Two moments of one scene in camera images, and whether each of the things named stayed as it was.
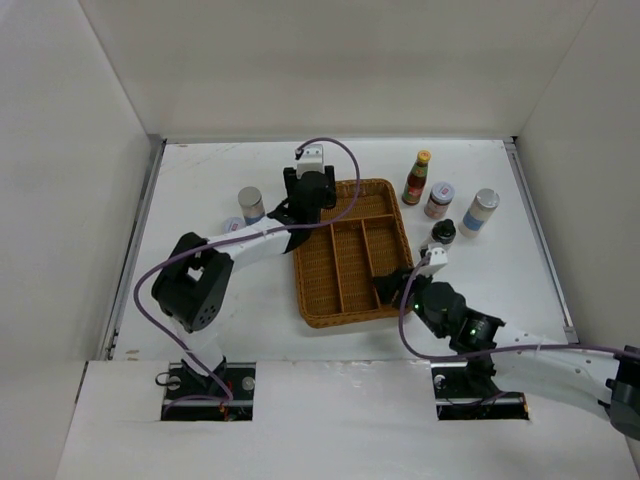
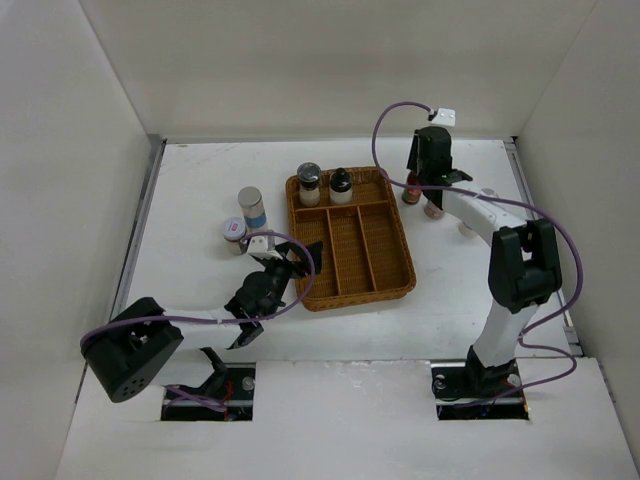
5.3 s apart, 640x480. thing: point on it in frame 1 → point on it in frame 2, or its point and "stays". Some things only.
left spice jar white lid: (232, 224) stays
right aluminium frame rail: (549, 264) stays
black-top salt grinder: (443, 234) → (340, 187)
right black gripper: (387, 285) → (413, 162)
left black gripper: (328, 201) → (288, 247)
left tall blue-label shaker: (250, 199) stays
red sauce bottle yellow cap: (417, 179) stays
